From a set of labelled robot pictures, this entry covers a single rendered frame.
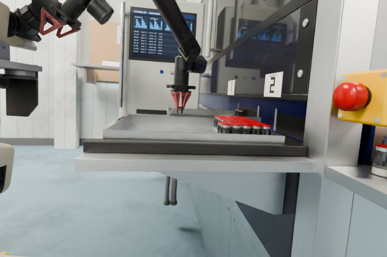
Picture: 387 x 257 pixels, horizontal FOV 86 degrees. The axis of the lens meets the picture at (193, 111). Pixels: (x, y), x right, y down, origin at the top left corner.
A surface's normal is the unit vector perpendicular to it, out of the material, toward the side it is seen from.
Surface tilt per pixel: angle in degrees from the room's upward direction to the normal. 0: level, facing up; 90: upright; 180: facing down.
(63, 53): 90
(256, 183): 90
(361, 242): 90
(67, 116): 90
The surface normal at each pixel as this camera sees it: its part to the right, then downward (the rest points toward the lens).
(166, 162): 0.13, 0.10
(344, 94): -0.98, -0.07
